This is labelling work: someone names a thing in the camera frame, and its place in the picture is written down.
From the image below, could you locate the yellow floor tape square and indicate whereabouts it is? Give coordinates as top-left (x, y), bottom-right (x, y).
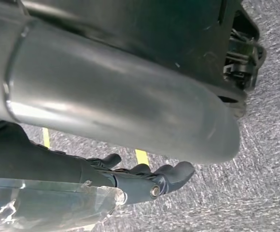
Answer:
top-left (42, 127), bottom-right (150, 166)

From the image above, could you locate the clear plastic film piece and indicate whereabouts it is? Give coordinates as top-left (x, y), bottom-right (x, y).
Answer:
top-left (0, 177), bottom-right (127, 232)

